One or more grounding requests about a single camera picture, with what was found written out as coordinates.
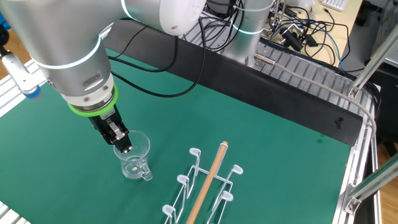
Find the green table mat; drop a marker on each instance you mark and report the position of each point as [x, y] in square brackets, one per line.
[155, 149]

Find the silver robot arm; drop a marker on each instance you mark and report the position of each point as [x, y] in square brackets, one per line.
[62, 40]

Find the aluminium frame post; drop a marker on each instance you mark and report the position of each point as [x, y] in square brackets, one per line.
[373, 183]
[373, 62]

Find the black table mat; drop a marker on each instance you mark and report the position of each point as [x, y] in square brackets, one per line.
[248, 87]

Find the white computer keyboard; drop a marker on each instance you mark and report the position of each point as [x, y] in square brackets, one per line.
[334, 4]

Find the beige desk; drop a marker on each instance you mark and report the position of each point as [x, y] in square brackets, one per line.
[348, 31]

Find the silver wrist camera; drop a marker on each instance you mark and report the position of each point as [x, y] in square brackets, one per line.
[18, 74]

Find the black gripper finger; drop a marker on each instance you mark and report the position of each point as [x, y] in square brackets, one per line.
[124, 141]
[109, 142]

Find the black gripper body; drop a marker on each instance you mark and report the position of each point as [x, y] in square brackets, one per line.
[102, 124]

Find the black cabinet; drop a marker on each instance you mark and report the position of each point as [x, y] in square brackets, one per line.
[388, 102]

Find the black control box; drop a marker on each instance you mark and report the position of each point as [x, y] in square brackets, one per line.
[222, 6]

